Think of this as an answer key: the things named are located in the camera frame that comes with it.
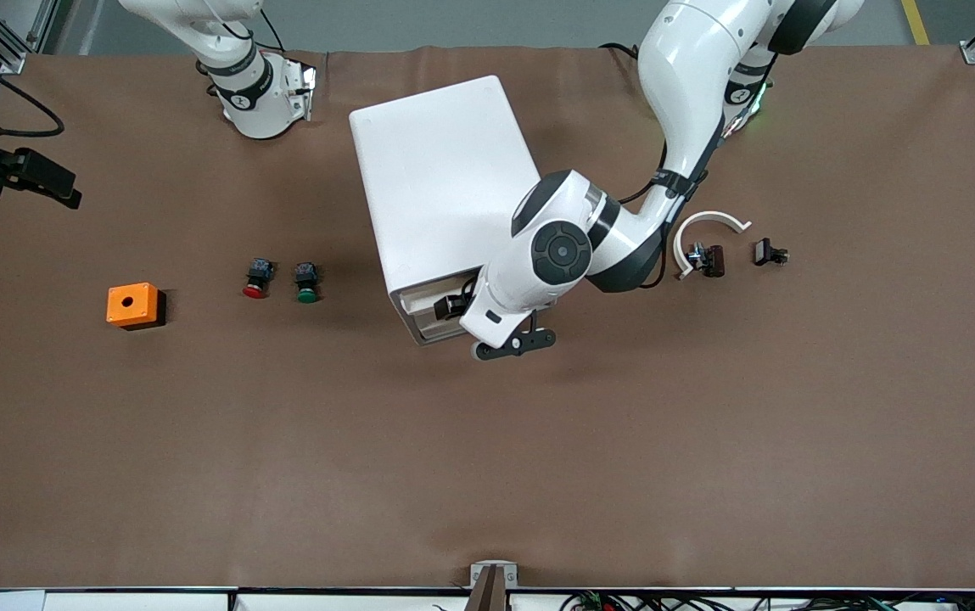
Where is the red push button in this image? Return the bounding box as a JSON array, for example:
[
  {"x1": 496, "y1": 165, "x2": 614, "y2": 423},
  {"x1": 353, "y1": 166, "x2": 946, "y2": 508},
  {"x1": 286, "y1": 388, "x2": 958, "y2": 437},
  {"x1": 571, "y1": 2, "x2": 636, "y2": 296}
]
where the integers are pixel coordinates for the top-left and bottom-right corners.
[{"x1": 242, "y1": 257, "x2": 276, "y2": 300}]

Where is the brown camera pole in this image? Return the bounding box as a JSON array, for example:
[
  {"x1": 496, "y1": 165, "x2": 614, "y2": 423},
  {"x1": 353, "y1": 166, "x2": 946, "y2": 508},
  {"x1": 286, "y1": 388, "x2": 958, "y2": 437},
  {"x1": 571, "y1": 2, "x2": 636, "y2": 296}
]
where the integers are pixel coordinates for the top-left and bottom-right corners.
[{"x1": 463, "y1": 567, "x2": 512, "y2": 611}]

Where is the orange button box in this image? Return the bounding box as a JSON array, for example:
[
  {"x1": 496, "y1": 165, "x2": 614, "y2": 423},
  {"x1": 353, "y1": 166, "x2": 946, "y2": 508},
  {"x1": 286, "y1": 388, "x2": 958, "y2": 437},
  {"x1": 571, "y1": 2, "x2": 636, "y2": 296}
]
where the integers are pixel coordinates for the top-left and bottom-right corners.
[{"x1": 105, "y1": 282, "x2": 162, "y2": 330}]

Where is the black component with metal clip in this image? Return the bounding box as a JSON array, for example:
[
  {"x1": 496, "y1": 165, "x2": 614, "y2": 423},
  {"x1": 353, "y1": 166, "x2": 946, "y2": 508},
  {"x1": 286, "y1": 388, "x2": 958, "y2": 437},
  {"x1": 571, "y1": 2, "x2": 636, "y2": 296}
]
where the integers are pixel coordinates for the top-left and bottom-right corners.
[{"x1": 686, "y1": 244, "x2": 726, "y2": 278}]

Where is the grey metal bracket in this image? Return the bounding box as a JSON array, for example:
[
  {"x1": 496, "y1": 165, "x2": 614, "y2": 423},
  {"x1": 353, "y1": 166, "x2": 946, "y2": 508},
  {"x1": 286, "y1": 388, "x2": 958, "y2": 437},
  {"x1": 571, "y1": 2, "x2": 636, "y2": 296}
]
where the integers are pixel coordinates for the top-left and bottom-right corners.
[{"x1": 468, "y1": 561, "x2": 519, "y2": 589}]

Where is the white C-shaped ring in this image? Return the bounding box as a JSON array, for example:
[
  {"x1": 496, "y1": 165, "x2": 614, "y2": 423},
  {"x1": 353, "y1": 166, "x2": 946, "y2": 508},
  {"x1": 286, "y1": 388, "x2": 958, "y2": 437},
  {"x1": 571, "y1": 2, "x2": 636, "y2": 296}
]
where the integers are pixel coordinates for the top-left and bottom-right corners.
[{"x1": 674, "y1": 210, "x2": 753, "y2": 281}]

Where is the metal base connector plate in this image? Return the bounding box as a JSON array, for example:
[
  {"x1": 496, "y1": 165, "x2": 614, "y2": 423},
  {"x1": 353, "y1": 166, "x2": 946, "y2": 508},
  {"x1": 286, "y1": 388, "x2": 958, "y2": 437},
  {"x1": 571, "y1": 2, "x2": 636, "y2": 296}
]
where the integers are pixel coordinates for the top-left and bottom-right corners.
[{"x1": 283, "y1": 61, "x2": 318, "y2": 121}]

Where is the brown table mat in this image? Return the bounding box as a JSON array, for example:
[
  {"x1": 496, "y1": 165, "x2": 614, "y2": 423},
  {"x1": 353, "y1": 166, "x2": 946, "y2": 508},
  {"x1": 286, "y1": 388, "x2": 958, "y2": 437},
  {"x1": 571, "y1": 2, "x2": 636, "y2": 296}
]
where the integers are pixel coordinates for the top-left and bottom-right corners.
[{"x1": 0, "y1": 44, "x2": 975, "y2": 591}]

